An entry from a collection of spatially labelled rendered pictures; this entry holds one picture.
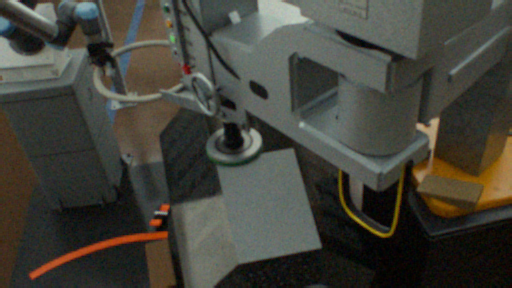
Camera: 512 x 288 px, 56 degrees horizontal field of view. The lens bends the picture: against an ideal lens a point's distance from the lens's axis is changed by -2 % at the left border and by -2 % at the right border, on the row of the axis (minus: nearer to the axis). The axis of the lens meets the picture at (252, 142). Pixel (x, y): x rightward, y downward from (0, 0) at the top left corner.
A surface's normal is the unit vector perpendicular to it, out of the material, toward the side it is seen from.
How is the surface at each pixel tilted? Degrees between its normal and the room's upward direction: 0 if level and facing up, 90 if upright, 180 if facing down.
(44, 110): 90
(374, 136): 90
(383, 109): 90
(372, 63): 90
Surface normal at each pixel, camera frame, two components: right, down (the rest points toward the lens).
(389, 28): -0.77, 0.46
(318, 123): -0.10, -0.78
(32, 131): 0.07, 0.62
